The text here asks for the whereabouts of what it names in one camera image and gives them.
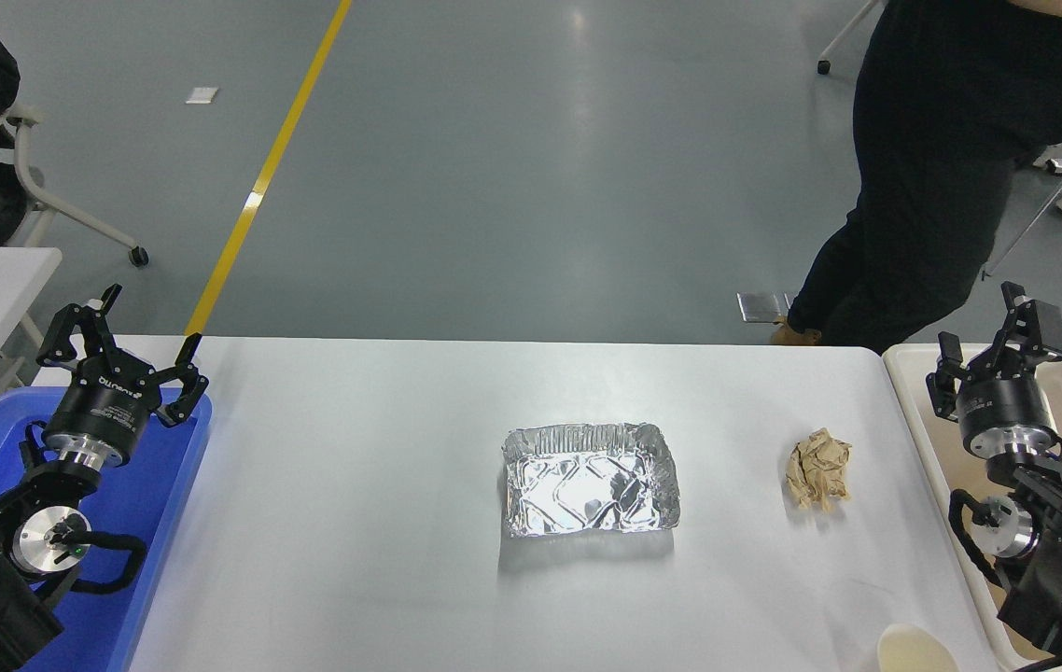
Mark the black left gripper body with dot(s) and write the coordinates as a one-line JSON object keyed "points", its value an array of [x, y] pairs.
{"points": [[111, 406]]}

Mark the silver floor plate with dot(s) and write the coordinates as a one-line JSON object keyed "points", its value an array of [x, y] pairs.
{"points": [[760, 307]]}

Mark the white paper slip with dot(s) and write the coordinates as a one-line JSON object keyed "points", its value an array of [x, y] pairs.
{"points": [[202, 95]]}

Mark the blue plastic tray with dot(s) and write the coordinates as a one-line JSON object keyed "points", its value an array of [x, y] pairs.
{"points": [[153, 504]]}

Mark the crumpled tan paper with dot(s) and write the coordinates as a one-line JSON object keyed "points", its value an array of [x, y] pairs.
{"points": [[818, 469]]}

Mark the white rolling chair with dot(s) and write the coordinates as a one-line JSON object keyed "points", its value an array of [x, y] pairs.
{"points": [[825, 67], [138, 256]]}

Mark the silver foil tray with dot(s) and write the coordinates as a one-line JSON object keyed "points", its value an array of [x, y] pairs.
{"points": [[587, 485]]}

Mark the white paper cup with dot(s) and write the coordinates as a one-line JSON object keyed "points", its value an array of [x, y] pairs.
{"points": [[914, 650]]}

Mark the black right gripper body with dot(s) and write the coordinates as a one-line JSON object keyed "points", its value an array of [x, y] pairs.
{"points": [[1005, 406]]}

